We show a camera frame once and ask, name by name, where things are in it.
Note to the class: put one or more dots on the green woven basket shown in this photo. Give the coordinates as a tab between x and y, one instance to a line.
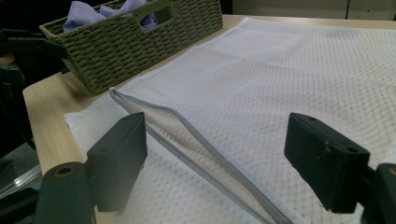
124	53

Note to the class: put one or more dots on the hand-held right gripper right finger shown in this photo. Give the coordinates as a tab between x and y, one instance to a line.
323	168

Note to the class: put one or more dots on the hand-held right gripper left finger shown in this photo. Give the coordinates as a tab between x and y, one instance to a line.
120	161

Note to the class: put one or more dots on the lavender garment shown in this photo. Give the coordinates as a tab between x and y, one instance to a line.
82	15

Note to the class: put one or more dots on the white mesh laundry bag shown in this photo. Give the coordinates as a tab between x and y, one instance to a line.
249	81

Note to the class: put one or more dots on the metal rail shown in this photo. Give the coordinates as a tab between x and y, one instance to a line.
18	183

